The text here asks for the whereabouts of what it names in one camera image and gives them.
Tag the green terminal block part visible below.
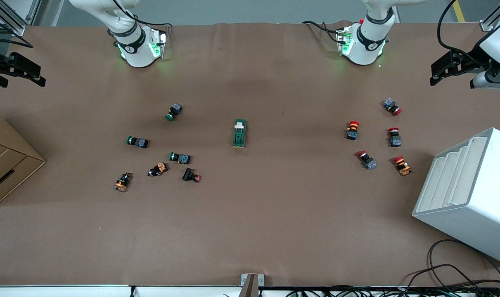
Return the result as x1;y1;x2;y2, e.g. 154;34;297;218
232;119;247;148

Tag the brown cardboard box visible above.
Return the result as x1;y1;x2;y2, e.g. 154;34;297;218
0;111;46;207

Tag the white slotted storage rack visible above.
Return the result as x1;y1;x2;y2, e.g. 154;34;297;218
412;127;500;266

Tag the black left arm wrist cable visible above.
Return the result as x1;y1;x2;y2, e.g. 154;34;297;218
437;0;481;62

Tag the aluminium frame profile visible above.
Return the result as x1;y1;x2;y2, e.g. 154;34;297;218
479;0;500;31
0;0;42;35

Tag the black left arm base cable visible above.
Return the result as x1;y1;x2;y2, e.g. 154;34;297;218
303;20;342;44

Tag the black arm base cable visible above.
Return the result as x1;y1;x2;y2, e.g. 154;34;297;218
303;20;342;44
111;0;174;29

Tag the black right arm base cable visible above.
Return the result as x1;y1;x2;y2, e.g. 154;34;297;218
111;0;174;29

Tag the black looped floor cable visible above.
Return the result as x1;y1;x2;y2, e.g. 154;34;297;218
428;239;500;289

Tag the black switch red cap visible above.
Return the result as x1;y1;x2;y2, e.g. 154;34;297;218
182;167;201;183

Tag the white table edge rail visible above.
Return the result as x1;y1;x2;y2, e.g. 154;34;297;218
0;285;242;297

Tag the black cable bundle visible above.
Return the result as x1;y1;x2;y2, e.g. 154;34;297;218
270;284;500;297

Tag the metal table edge bracket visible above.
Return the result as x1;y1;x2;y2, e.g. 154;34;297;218
241;273;265;297

